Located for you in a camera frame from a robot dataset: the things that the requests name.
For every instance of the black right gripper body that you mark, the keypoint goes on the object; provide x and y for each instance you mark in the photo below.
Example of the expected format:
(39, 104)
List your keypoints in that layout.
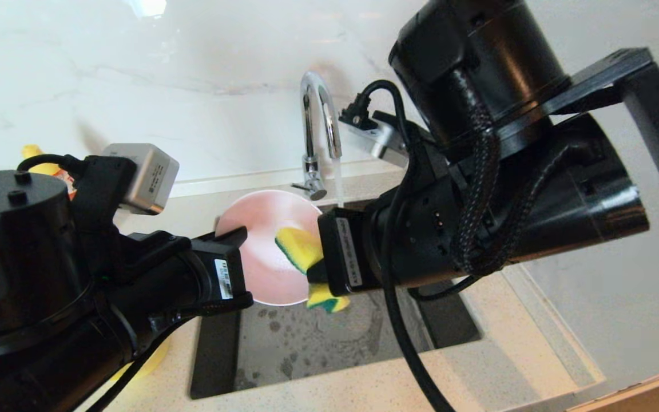
(535, 217)

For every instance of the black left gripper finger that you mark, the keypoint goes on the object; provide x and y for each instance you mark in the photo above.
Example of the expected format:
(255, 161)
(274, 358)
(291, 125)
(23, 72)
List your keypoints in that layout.
(232, 236)

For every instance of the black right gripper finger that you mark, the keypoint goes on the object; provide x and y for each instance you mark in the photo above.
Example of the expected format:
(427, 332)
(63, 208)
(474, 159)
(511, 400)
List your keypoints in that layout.
(318, 272)

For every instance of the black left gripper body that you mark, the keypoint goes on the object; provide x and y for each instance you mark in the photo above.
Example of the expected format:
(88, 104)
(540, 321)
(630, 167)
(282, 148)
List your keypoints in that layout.
(135, 309)

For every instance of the pink plastic bowl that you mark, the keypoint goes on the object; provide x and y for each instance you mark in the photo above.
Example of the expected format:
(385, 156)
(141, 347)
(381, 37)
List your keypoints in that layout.
(261, 229)

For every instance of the yellow green sponge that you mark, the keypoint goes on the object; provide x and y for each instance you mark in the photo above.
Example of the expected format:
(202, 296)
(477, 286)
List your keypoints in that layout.
(298, 246)

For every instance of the chrome gooseneck faucet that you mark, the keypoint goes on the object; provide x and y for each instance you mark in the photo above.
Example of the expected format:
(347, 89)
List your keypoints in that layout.
(309, 126)

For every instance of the orange dish soap bottle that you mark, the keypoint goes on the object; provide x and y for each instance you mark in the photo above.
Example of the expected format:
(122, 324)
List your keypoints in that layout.
(35, 153)

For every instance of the stainless steel sink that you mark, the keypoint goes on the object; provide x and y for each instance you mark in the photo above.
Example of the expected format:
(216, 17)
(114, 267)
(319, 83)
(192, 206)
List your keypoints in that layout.
(306, 349)

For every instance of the yellow plastic bowl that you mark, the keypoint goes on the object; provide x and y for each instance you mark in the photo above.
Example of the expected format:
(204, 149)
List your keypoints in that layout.
(146, 363)

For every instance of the brown wooden panel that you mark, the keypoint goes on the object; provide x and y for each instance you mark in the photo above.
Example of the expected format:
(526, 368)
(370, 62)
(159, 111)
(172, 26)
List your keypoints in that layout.
(655, 395)

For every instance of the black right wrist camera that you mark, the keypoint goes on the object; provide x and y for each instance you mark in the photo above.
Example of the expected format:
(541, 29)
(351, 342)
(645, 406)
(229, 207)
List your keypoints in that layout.
(378, 134)

